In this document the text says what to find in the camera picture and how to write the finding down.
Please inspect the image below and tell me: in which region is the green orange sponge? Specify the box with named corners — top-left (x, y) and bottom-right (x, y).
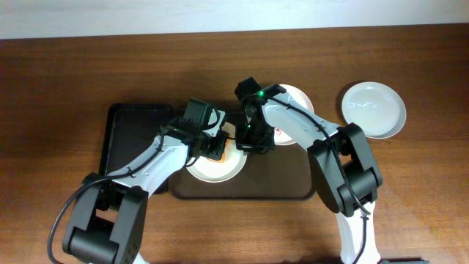
top-left (207, 154), bottom-right (226, 163)

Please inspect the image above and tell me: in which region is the large brown tray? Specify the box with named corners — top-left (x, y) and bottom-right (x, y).
top-left (168, 106), bottom-right (317, 201)

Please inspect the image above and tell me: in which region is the pale green plate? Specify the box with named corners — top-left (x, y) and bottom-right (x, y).
top-left (341, 81), bottom-right (407, 139)

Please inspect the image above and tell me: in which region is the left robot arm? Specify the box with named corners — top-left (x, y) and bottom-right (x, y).
top-left (62, 99), bottom-right (226, 264)

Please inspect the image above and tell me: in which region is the cream plate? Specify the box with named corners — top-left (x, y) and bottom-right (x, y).
top-left (187, 122), bottom-right (247, 183)

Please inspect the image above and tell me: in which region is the small black tray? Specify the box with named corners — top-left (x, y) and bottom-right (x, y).
top-left (98, 103), bottom-right (175, 175)

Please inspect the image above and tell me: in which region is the pinkish white plate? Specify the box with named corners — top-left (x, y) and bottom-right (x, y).
top-left (274, 84), bottom-right (314, 146)

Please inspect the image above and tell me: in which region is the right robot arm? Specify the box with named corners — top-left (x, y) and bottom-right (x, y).
top-left (234, 78), bottom-right (383, 263)

